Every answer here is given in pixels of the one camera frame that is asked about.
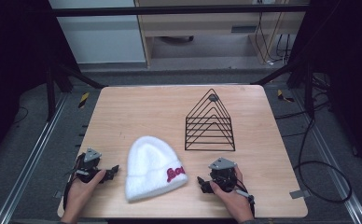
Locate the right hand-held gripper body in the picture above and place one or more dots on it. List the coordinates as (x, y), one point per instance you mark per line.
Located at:
(223, 174)

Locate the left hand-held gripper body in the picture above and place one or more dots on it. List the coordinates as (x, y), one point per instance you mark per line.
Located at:
(90, 165)

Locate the white knit beanie hat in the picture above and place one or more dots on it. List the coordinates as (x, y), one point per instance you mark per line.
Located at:
(152, 169)

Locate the person's right hand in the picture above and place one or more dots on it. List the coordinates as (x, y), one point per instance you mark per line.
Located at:
(233, 202)

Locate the person's left hand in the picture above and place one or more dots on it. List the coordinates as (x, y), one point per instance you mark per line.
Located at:
(82, 194)

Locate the grey tape piece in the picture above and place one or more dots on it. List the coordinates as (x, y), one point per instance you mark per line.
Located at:
(58, 194)
(299, 194)

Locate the yellow black striped tape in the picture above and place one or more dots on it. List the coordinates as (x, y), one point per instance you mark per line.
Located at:
(83, 100)
(283, 95)

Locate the black metal stand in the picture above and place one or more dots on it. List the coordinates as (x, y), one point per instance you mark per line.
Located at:
(308, 90)
(50, 93)

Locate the white cabinet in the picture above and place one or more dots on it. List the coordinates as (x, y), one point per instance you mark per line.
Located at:
(101, 40)

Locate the black curtain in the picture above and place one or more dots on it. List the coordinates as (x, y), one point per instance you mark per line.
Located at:
(14, 62)
(347, 62)

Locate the light wooden desk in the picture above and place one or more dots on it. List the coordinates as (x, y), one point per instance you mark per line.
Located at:
(201, 21)

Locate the silver metal floor rail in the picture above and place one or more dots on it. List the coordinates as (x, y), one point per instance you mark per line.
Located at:
(30, 158)
(334, 174)

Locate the black horizontal frame bar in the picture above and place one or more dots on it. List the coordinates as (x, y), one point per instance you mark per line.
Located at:
(176, 10)

